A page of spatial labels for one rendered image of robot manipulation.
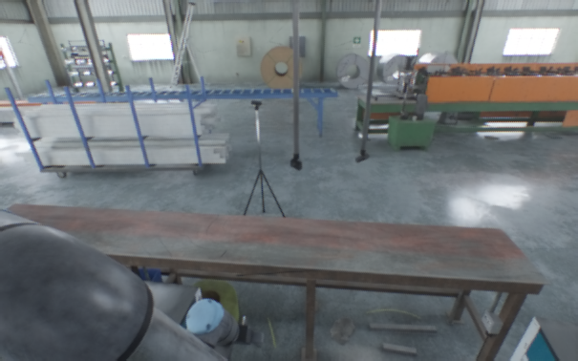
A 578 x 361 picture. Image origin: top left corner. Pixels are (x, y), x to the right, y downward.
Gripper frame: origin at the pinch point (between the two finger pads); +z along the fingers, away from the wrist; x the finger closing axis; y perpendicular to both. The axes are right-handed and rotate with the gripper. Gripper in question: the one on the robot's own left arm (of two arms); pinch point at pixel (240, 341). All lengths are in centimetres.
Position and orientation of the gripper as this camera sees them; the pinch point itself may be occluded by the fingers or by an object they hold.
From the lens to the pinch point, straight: 117.7
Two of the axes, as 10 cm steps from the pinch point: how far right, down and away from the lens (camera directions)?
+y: 0.8, -7.7, 6.3
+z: 1.7, 6.3, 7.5
